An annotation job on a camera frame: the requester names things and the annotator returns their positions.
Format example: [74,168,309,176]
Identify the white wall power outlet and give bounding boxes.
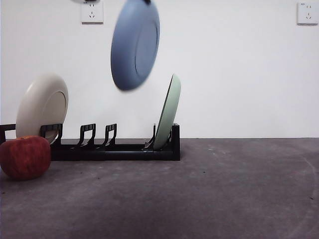
[81,0,104,25]
[296,1,319,25]

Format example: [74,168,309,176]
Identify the pale green round plate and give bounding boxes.
[153,73,182,151]

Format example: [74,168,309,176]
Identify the red apple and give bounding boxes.
[0,135,52,181]

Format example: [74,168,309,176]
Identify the black plastic plate rack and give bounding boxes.
[0,122,181,162]

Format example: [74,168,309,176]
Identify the blue round plate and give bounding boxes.
[110,0,161,92]

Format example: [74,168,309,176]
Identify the cream white round plate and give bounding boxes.
[15,72,69,145]

